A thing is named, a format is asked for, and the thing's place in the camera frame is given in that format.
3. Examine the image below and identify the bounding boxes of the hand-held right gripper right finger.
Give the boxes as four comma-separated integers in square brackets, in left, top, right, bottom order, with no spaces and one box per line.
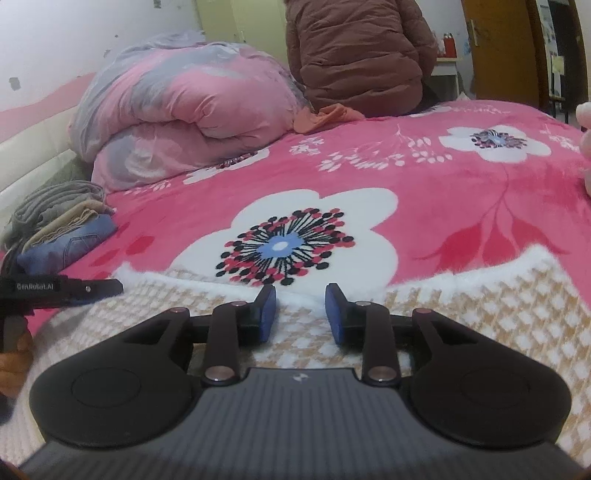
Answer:
[324,282,478,386]

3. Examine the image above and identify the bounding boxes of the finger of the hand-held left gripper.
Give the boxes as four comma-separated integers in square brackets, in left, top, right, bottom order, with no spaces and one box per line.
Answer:
[69,278,124,303]

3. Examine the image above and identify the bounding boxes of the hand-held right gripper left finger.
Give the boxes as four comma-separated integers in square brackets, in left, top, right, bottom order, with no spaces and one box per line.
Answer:
[122,284,278,386]

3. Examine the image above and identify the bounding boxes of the beige white checked knit cardigan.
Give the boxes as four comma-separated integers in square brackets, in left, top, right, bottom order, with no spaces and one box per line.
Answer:
[0,247,591,467]

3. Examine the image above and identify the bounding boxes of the person's left hand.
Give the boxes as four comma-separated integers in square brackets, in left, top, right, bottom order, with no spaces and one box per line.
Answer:
[0,330,35,398]

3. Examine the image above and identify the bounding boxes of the folded blue jeans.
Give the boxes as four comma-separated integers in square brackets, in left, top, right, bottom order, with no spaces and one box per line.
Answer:
[16,215,118,280]

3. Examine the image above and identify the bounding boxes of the folded beige garment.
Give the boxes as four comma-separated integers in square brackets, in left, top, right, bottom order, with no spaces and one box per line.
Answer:
[21,208,102,252]

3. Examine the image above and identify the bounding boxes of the white bed headboard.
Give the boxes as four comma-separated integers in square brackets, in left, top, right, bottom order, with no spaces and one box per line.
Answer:
[0,106,86,222]

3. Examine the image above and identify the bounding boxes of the pink floral bed blanket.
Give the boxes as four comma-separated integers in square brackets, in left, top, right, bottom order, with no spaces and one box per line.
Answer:
[18,99,591,333]

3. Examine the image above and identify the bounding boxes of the orange pink garment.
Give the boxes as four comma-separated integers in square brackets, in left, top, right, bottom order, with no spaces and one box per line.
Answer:
[293,104,365,134]

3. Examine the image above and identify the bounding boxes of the pink grey floral quilt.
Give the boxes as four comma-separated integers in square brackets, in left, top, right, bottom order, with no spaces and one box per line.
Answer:
[68,31,308,192]

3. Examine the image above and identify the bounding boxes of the white desk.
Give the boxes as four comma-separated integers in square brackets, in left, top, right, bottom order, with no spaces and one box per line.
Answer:
[431,55,462,100]

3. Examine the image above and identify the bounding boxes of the pale yellow wardrobe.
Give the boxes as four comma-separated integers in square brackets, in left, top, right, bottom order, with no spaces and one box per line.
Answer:
[196,0,289,63]

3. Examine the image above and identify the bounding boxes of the brown wooden door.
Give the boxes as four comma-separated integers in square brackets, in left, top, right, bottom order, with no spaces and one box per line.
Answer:
[462,0,541,109]

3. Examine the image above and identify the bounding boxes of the dark wooden door frame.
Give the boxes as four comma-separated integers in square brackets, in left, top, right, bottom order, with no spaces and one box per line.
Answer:
[526,0,591,125]

